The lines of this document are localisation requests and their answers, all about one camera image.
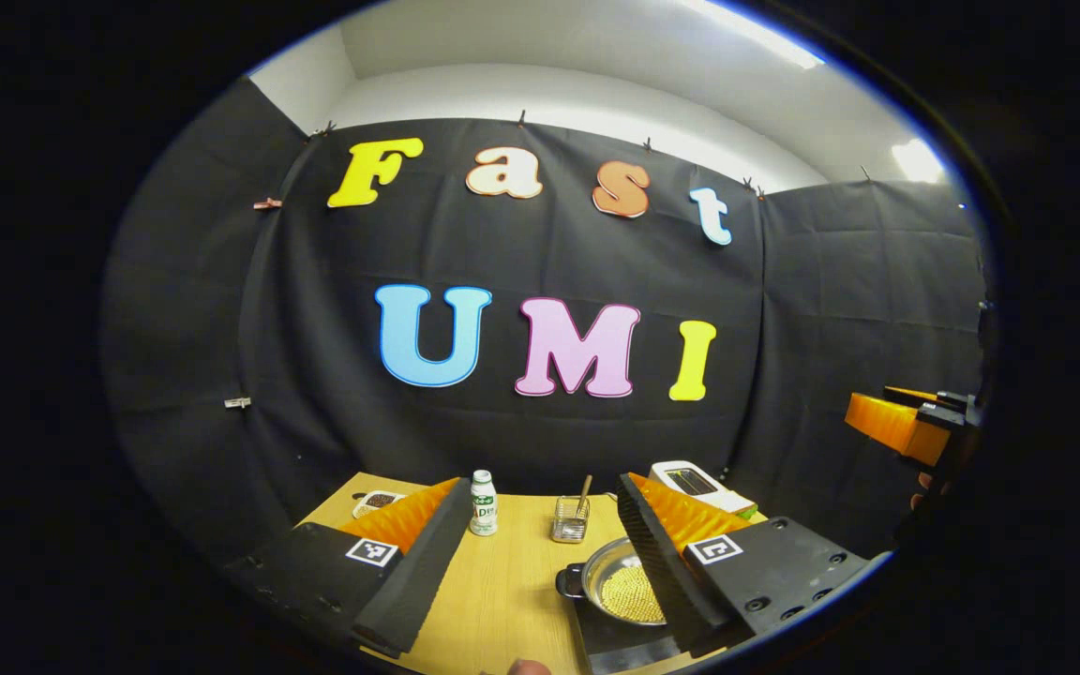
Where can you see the small ceiling light panel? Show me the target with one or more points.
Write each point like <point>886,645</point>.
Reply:
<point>917,159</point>

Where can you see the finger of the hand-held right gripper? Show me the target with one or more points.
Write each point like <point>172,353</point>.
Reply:
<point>887,424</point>
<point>924,401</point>

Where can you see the white bottle with green label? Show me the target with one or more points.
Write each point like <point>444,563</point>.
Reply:
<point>484,511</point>

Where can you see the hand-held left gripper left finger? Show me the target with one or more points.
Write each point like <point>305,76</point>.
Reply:
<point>423,572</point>

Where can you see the sandwich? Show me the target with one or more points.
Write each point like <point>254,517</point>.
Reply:
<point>744,508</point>

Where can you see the white divided sauce dish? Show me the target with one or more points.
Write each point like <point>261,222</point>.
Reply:
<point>378,502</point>

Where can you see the black induction cooktop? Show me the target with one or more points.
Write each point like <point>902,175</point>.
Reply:
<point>624,647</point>

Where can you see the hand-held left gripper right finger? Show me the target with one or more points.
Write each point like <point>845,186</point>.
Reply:
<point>662,567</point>

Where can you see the pile of yellow beans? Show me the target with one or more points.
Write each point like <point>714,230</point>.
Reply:
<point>634,595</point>

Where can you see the white toaster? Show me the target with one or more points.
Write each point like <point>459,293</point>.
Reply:
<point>681,480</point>

